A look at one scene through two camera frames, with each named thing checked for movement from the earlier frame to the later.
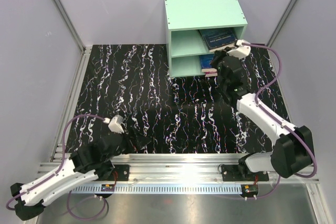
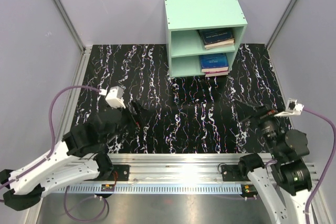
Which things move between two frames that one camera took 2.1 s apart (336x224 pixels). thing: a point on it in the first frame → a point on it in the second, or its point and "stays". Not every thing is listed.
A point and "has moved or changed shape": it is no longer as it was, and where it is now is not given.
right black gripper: [218, 56] → [251, 109]
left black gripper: [138, 142] → [143, 116]
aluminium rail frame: [175, 169] stays
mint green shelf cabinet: [186, 14] stays
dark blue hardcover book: [218, 39] has moved or changed shape
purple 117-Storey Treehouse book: [211, 74] stays
